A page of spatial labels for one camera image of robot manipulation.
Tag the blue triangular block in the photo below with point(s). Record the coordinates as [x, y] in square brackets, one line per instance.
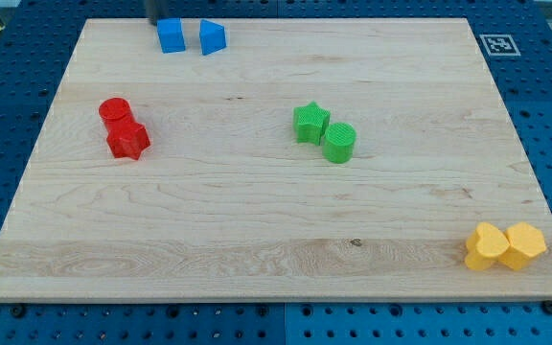
[212, 37]

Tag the blue cube block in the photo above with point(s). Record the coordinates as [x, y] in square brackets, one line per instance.
[171, 37]

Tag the light wooden board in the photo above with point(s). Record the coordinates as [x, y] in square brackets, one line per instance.
[226, 206]

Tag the green star block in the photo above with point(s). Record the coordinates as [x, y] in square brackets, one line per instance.
[310, 123]

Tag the green cylinder block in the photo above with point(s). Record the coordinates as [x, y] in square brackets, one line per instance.
[339, 142]

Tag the red star block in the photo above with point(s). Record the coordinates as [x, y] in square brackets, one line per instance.
[128, 140]

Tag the red cylinder block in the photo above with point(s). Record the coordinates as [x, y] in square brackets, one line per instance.
[116, 114]

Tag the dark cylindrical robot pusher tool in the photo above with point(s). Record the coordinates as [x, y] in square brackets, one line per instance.
[156, 10]

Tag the yellow heart block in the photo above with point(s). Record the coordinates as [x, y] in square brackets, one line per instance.
[484, 246]

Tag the white fiducial marker tag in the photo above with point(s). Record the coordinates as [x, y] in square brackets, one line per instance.
[500, 45]

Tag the yellow hexagon block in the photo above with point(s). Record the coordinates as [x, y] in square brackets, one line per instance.
[526, 244]

